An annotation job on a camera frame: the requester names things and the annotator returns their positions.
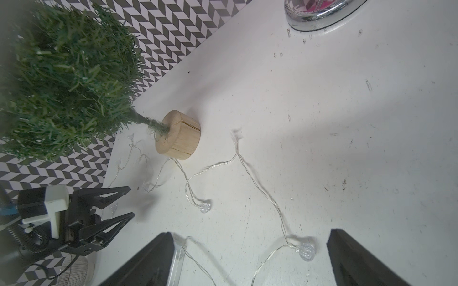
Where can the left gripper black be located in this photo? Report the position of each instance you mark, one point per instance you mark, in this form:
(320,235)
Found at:
(83,231)

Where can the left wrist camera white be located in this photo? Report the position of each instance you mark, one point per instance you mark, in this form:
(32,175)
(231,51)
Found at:
(41,205)

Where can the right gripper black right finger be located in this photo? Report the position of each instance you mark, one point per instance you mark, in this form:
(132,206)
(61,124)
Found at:
(354,265)

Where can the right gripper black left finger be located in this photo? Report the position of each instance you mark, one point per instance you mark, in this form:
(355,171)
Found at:
(149,267)

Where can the chrome wire glass rack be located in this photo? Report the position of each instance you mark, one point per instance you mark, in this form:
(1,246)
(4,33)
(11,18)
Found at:
(315,15)

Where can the small green christmas tree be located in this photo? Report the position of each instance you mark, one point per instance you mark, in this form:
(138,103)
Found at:
(67,77)

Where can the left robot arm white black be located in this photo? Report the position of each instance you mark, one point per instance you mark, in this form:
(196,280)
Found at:
(23,245)

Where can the clear battery box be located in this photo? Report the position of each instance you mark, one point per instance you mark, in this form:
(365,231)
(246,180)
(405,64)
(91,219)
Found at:
(176,265)

